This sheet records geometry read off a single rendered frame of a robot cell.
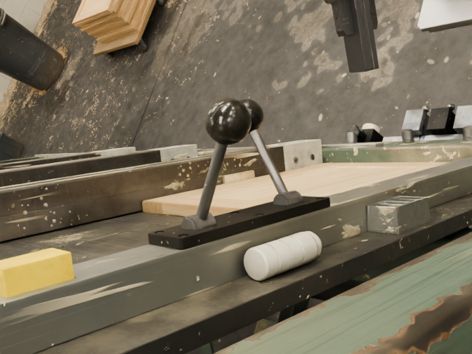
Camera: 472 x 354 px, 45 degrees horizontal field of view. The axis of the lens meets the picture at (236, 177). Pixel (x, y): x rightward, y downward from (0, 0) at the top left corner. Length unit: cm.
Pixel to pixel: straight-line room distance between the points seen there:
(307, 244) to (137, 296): 17
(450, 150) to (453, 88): 127
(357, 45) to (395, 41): 212
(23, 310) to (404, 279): 24
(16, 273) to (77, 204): 49
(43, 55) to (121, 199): 447
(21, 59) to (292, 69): 291
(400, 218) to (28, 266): 39
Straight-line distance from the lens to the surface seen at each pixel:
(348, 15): 56
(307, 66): 292
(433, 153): 114
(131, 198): 95
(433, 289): 31
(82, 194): 90
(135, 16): 423
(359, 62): 57
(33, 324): 42
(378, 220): 66
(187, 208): 86
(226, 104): 45
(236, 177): 109
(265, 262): 49
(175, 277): 47
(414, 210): 67
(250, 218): 53
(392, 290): 31
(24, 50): 529
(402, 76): 254
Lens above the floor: 181
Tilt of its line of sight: 39 degrees down
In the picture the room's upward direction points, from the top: 59 degrees counter-clockwise
